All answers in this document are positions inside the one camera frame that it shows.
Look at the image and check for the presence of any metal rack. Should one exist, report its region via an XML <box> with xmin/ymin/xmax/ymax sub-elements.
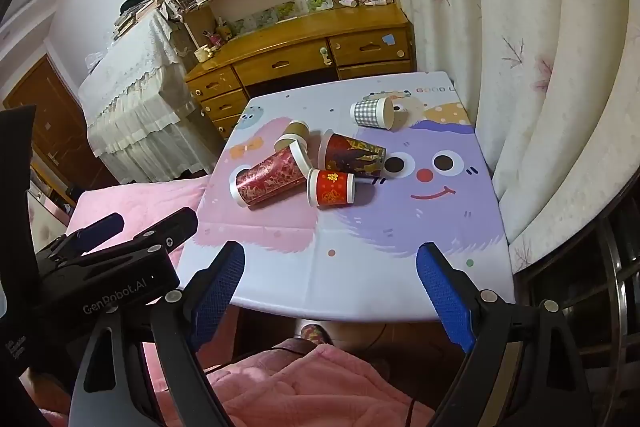
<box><xmin>515</xmin><ymin>202</ymin><xmax>640</xmax><ymax>427</ymax></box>

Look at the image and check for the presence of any brown wooden door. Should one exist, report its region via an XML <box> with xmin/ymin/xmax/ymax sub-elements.
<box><xmin>2</xmin><ymin>54</ymin><xmax>117</xmax><ymax>208</ymax></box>

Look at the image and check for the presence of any patterned slipper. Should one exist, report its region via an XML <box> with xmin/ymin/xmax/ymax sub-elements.
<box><xmin>300</xmin><ymin>323</ymin><xmax>334</xmax><ymax>348</ymax></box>

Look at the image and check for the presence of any gold brown paper cup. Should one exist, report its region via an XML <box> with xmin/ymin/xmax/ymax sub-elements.
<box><xmin>274</xmin><ymin>120</ymin><xmax>310</xmax><ymax>152</ymax></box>

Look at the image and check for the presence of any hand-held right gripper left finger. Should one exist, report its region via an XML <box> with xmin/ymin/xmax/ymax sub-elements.
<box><xmin>67</xmin><ymin>241</ymin><xmax>246</xmax><ymax>427</ymax></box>

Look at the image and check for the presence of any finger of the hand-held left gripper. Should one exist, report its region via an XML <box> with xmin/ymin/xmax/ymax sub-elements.
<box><xmin>132</xmin><ymin>208</ymin><xmax>199</xmax><ymax>254</ymax></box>
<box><xmin>37</xmin><ymin>213</ymin><xmax>125</xmax><ymax>263</ymax></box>

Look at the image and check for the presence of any tall red patterned paper cup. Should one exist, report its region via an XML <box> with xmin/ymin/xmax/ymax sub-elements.
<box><xmin>229</xmin><ymin>141</ymin><xmax>312</xmax><ymax>210</ymax></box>

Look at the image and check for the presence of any black cable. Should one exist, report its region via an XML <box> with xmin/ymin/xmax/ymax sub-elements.
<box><xmin>402</xmin><ymin>394</ymin><xmax>421</xmax><ymax>427</ymax></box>

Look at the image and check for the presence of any grey checkered paper cup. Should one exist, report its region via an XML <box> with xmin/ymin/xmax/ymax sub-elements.
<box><xmin>350</xmin><ymin>97</ymin><xmax>396</xmax><ymax>131</ymax></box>

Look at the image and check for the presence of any cartoon printed tablecloth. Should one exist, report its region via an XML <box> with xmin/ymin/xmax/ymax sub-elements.
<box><xmin>177</xmin><ymin>71</ymin><xmax>517</xmax><ymax>323</ymax></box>

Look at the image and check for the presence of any pink fleece clothing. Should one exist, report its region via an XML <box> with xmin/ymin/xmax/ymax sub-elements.
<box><xmin>30</xmin><ymin>341</ymin><xmax>453</xmax><ymax>427</ymax></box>

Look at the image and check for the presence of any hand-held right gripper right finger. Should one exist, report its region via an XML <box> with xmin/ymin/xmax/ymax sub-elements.
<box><xmin>416</xmin><ymin>243</ymin><xmax>597</xmax><ymax>427</ymax></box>

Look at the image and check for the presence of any white lace furniture cover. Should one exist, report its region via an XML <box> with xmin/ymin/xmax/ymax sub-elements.
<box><xmin>77</xmin><ymin>7</ymin><xmax>227</xmax><ymax>184</ymax></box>

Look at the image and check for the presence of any stack of books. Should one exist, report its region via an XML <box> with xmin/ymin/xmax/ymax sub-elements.
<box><xmin>112</xmin><ymin>0</ymin><xmax>167</xmax><ymax>42</ymax></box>

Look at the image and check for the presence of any pink bed sheet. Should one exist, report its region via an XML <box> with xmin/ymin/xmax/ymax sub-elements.
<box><xmin>27</xmin><ymin>174</ymin><xmax>217</xmax><ymax>268</ymax></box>

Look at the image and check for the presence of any dark red gold paper cup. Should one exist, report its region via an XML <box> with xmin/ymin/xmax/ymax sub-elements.
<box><xmin>318</xmin><ymin>130</ymin><xmax>387</xmax><ymax>178</ymax></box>

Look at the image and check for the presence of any white floral curtain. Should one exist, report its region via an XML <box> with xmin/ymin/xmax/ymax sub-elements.
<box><xmin>379</xmin><ymin>0</ymin><xmax>640</xmax><ymax>274</ymax></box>

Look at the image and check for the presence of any small red paper cup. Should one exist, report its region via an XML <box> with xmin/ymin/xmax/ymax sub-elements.
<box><xmin>306</xmin><ymin>168</ymin><xmax>357</xmax><ymax>208</ymax></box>

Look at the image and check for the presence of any wooden desk with bookshelf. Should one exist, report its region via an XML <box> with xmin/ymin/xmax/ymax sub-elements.
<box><xmin>132</xmin><ymin>0</ymin><xmax>417</xmax><ymax>140</ymax></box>

